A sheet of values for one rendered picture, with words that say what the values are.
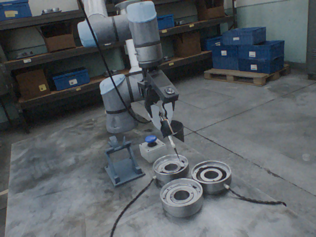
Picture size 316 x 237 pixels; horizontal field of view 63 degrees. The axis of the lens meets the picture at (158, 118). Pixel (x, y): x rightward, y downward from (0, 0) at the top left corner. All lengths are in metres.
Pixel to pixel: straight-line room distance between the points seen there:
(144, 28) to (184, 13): 4.71
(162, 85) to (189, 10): 4.81
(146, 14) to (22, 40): 3.90
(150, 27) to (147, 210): 0.47
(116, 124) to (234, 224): 0.70
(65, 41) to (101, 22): 3.23
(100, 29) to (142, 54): 0.16
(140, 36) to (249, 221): 0.52
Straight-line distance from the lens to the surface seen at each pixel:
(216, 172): 0.74
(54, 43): 4.01
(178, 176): 0.73
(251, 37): 4.36
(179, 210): 0.63
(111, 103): 1.12
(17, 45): 4.54
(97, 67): 4.69
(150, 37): 0.71
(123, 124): 1.13
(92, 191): 0.82
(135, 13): 0.71
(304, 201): 1.96
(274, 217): 0.65
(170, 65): 4.55
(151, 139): 0.85
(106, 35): 0.81
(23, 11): 4.06
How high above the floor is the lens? 1.25
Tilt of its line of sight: 22 degrees down
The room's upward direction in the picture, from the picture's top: 10 degrees counter-clockwise
